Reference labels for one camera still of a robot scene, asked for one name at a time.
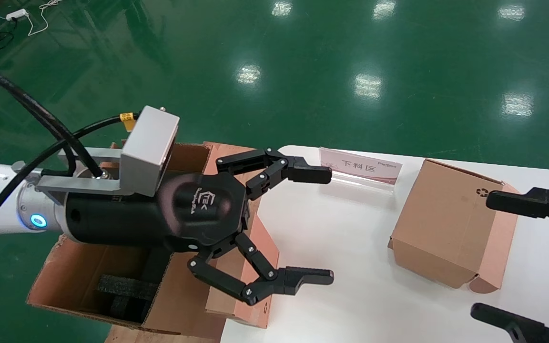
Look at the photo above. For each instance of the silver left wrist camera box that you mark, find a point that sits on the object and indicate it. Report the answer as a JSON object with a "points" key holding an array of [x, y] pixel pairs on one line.
{"points": [[150, 143]]}

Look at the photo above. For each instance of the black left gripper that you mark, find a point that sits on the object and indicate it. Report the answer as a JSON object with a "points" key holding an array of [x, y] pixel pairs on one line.
{"points": [[193, 209]]}

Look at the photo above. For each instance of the white power strip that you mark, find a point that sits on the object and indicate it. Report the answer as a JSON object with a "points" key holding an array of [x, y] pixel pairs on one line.
{"points": [[17, 14]]}

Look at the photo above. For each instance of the long black foam strip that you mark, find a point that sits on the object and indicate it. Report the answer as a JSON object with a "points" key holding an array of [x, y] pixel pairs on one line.
{"points": [[155, 267]]}

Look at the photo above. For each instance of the black foam cross block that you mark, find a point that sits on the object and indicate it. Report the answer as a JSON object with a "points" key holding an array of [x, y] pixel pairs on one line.
{"points": [[127, 286]]}

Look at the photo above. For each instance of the small brown cardboard box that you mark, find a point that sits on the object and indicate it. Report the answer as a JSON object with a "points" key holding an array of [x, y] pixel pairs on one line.
{"points": [[446, 224]]}

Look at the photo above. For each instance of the acrylic sign with red band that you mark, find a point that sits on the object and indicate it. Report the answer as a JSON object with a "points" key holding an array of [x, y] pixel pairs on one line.
{"points": [[360, 166]]}

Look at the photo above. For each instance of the big open cardboard box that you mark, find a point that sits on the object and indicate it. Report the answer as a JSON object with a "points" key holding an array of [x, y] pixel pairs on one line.
{"points": [[79, 271]]}

